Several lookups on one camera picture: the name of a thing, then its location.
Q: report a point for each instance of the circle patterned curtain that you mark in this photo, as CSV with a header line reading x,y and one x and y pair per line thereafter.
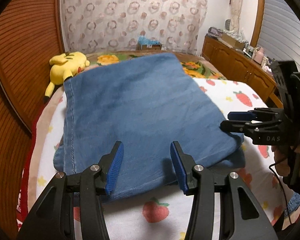
x,y
111,25

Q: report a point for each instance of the blue denim pants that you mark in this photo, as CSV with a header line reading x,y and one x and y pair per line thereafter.
x,y
146,103

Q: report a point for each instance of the white floral bed sheet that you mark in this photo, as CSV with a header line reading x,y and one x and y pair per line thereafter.
x,y
157,214

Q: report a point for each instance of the person's right hand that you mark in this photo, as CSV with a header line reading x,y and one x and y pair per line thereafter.
x,y
281,166

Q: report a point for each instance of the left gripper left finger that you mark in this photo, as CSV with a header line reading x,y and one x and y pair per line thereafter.
x,y
52,215

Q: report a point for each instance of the pink thermos jug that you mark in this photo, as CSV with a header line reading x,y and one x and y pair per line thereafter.
x,y
258,55

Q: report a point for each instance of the wooden sideboard cabinet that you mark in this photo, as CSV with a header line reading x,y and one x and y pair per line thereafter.
x,y
237,67

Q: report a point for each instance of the yellow Pikachu plush toy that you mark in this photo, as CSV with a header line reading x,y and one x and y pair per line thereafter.
x,y
64,66

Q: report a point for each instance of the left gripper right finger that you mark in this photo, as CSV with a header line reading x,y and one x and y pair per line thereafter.
x,y
242,217

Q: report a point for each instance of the cardboard box on cabinet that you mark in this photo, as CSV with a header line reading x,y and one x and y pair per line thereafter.
x,y
232,42

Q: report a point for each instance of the beige tied side curtain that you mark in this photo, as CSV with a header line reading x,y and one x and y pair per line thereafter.
x,y
236,8

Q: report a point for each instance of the cardboard box with blue bag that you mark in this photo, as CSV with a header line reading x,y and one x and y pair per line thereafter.
x,y
148,44

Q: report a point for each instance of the brown louvered wardrobe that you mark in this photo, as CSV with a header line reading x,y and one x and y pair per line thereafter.
x,y
30,34

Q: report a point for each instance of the grey window blind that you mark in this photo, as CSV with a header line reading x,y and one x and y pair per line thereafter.
x,y
280,32

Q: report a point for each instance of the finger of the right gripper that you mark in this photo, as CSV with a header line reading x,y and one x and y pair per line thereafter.
x,y
241,116
245,127

